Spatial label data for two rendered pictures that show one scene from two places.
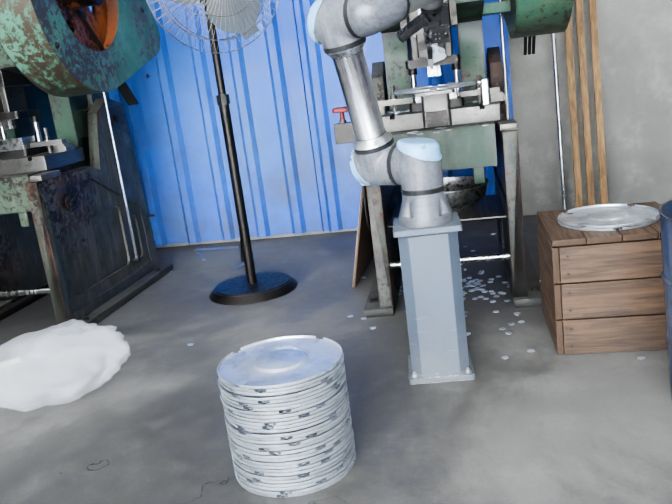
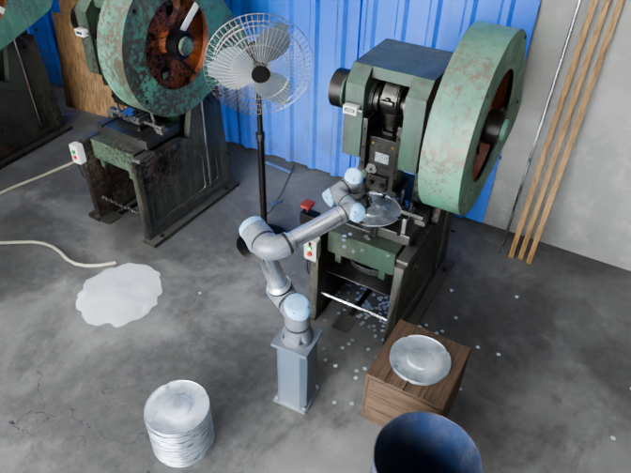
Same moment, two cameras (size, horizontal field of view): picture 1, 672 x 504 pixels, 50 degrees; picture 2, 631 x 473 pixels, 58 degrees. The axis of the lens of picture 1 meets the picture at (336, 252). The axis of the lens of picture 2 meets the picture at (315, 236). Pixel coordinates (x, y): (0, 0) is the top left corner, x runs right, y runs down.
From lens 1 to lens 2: 1.87 m
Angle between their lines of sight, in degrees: 30
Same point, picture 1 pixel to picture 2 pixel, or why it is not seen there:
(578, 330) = (372, 413)
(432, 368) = (285, 400)
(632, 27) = (615, 133)
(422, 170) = (291, 323)
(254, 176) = (311, 130)
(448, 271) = (298, 370)
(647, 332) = not seen: hidden behind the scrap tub
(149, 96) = not seen: hidden behind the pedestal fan
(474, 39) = not seen: hidden behind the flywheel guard
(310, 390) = (176, 438)
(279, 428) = (161, 445)
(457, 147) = (371, 255)
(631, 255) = (406, 401)
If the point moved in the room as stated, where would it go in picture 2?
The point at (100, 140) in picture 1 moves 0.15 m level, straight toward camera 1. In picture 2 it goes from (192, 117) to (187, 129)
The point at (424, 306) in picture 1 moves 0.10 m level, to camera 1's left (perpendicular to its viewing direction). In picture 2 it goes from (284, 376) to (265, 371)
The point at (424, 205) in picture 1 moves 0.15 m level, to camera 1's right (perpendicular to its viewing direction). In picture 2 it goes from (290, 337) to (321, 346)
